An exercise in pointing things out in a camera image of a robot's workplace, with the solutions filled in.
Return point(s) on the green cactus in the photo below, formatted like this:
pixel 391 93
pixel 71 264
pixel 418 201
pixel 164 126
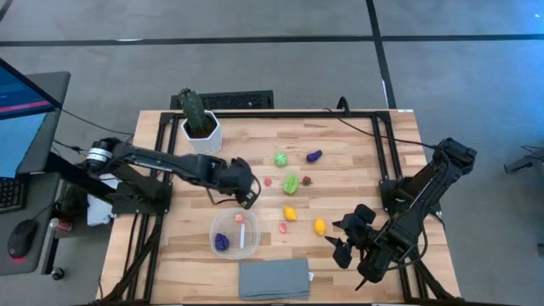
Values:
pixel 193 110

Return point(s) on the white crumpled cloth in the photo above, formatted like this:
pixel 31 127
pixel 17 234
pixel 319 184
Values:
pixel 98 212

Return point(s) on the red silver drink can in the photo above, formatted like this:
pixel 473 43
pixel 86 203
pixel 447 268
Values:
pixel 61 225

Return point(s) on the grey folded cloth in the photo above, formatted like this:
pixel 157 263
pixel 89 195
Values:
pixel 274 278

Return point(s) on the black caster wheel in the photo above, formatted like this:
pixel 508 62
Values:
pixel 58 273

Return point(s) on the small pink toy fruit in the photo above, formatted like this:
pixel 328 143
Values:
pixel 268 181
pixel 283 228
pixel 240 218

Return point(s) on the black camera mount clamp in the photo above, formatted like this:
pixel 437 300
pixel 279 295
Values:
pixel 342 104

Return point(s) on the purple toy grape bunch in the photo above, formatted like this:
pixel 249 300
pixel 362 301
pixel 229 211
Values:
pixel 222 242

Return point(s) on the yellow toy lemon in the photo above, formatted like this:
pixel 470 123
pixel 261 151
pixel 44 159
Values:
pixel 319 226
pixel 290 213

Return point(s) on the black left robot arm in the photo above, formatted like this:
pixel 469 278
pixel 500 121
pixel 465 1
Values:
pixel 170 163

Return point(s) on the red toy strawberry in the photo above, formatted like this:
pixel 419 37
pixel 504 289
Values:
pixel 306 181

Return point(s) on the round green toy fruit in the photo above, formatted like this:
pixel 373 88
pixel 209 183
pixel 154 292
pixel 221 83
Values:
pixel 280 160

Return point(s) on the dark grey desk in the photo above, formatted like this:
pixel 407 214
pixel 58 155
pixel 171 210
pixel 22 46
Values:
pixel 42 200

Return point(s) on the white plant pot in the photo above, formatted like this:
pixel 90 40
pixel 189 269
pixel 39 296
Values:
pixel 208 144

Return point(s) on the green leafy vegetable toy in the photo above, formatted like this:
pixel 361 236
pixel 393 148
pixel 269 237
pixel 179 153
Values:
pixel 290 184

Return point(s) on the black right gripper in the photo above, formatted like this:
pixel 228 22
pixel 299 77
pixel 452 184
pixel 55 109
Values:
pixel 367 242

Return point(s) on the black computer mouse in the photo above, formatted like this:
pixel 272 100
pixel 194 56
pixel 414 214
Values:
pixel 21 238

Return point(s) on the clear plastic container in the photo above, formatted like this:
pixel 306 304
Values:
pixel 251 242

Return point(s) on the computer monitor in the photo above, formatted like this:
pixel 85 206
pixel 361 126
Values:
pixel 17 140

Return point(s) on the purple toy eggplant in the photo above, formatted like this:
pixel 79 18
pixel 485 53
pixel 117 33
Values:
pixel 313 156

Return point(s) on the black keyboard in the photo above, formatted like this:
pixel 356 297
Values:
pixel 10 193
pixel 238 100

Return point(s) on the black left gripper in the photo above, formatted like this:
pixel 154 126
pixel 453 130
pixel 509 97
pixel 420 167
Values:
pixel 238 183

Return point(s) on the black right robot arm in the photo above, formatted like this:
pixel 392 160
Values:
pixel 425 187

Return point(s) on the black stand base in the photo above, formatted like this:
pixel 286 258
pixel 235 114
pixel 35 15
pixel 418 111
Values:
pixel 525 162

